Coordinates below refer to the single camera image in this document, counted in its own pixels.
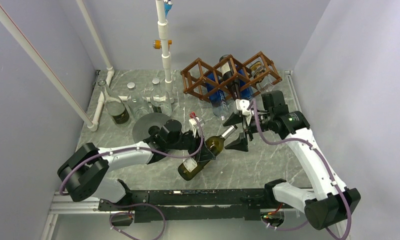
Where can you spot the bottle in right cell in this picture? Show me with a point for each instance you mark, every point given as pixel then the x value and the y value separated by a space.
pixel 265 84

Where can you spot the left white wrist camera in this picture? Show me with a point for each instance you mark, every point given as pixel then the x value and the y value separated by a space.
pixel 195 123

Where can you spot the clear bottle silver cap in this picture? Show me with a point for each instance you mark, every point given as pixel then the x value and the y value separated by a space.
pixel 138 106

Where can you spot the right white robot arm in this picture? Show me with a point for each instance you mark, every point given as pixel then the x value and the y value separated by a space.
pixel 331 201

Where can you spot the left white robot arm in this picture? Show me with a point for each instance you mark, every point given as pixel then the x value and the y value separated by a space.
pixel 82 174

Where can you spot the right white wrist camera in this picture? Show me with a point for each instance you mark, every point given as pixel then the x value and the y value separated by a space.
pixel 242 107

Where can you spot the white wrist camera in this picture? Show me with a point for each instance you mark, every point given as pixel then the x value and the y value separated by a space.
pixel 195 123
pixel 242 107

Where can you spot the short clear glass bottle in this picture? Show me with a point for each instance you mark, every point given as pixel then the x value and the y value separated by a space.
pixel 160 99

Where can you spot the black round spool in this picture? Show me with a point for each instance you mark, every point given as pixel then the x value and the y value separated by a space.
pixel 145 124

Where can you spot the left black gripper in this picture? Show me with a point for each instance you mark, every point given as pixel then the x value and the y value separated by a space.
pixel 205 154

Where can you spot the blue square bottle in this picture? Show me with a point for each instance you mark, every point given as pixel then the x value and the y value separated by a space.
pixel 245 94
pixel 219 105

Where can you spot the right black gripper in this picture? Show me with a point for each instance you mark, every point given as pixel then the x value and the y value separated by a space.
pixel 240 144

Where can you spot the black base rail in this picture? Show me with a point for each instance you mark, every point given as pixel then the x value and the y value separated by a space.
pixel 146 206

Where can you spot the brown wooden wine rack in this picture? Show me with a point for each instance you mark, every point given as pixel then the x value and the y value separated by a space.
pixel 201 79

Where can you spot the dark green wine bottle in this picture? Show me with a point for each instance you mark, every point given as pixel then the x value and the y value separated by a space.
pixel 212 147

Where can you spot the tall clear glass bottle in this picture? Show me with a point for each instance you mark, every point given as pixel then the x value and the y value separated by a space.
pixel 114 105

